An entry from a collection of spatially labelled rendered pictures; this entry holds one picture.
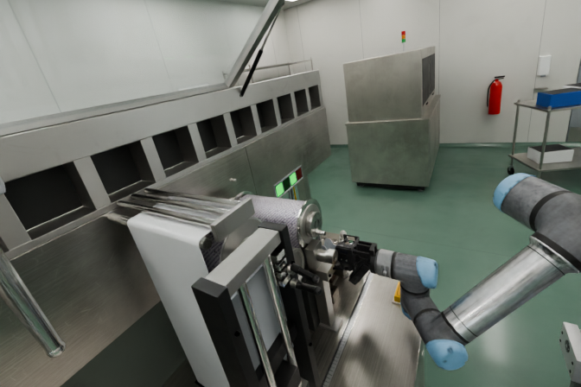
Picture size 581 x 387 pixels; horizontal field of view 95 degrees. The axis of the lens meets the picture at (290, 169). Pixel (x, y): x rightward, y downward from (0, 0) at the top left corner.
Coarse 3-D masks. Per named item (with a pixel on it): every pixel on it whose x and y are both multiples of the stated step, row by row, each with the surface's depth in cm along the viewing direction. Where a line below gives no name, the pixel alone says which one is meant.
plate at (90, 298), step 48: (288, 144) 127; (192, 192) 82; (240, 192) 100; (48, 240) 54; (96, 240) 61; (48, 288) 54; (96, 288) 61; (144, 288) 71; (0, 336) 49; (96, 336) 62; (0, 384) 49; (48, 384) 55
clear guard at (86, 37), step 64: (0, 0) 35; (64, 0) 40; (128, 0) 47; (192, 0) 56; (256, 0) 70; (0, 64) 41; (64, 64) 48; (128, 64) 58; (192, 64) 73; (0, 128) 50
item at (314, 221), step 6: (312, 216) 75; (318, 216) 78; (306, 222) 75; (312, 222) 75; (318, 222) 78; (306, 228) 75; (312, 228) 75; (318, 228) 78; (306, 234) 76; (312, 234) 75
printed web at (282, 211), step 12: (264, 204) 82; (276, 204) 80; (288, 204) 78; (300, 204) 77; (252, 216) 58; (264, 216) 80; (276, 216) 77; (288, 216) 75; (288, 228) 75; (204, 252) 52; (216, 252) 51; (216, 264) 51
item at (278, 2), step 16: (272, 16) 79; (256, 32) 82; (240, 64) 90; (256, 64) 91; (176, 96) 80; (240, 96) 99; (96, 112) 62; (112, 112) 65; (16, 128) 52; (32, 128) 53
